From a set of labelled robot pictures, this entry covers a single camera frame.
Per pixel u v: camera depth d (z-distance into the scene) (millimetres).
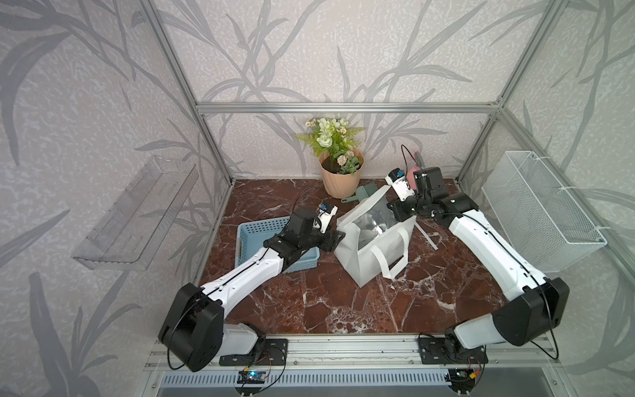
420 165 1040
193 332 406
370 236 908
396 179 688
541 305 399
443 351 723
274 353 736
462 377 731
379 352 753
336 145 937
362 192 1155
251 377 707
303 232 630
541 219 626
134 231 685
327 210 707
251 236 988
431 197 587
